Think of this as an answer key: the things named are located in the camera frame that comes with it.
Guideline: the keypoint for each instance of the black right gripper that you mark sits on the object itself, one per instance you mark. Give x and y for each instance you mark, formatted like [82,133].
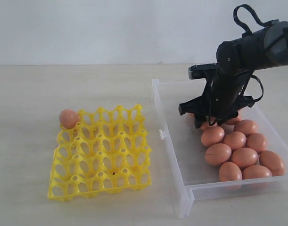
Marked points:
[215,109]

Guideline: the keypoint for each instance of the brown egg placed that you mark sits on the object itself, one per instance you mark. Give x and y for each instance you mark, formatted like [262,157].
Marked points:
[234,121]
[68,118]

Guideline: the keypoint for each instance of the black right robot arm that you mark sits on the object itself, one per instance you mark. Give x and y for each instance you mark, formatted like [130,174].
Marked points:
[227,79]

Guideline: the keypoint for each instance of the brown egg under gripper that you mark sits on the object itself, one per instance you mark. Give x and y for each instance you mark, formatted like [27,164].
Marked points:
[206,125]

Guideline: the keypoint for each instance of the brown egg left cluster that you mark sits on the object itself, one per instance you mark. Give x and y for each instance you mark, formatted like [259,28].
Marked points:
[212,136]

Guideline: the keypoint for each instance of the brown egg with line mark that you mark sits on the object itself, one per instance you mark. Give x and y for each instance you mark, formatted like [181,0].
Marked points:
[217,154]

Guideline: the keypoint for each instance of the brown egg upper middle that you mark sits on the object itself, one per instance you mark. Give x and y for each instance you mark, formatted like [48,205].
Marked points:
[235,140]

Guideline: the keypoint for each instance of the brown egg back right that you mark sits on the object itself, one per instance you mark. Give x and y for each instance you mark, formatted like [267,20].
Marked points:
[247,127]

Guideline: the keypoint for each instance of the brown egg centre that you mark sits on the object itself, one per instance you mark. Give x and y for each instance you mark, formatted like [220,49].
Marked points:
[244,157]

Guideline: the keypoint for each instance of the clear plastic bin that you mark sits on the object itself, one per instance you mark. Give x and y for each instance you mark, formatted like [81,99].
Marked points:
[193,178]

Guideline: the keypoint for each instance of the brown egg front left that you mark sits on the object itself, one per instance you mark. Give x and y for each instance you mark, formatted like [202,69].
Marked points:
[229,171]

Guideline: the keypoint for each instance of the brown egg right middle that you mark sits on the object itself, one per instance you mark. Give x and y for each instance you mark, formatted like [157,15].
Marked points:
[258,142]

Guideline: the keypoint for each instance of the brown egg front middle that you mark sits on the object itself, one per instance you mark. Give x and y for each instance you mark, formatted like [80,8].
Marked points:
[256,171]

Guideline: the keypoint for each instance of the brown egg front right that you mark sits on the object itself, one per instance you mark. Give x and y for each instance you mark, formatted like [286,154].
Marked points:
[273,162]

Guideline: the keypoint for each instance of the yellow plastic egg tray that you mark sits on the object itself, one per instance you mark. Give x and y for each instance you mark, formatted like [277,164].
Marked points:
[106,152]

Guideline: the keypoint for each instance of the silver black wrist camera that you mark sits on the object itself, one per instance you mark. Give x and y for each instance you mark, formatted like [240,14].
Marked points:
[203,71]

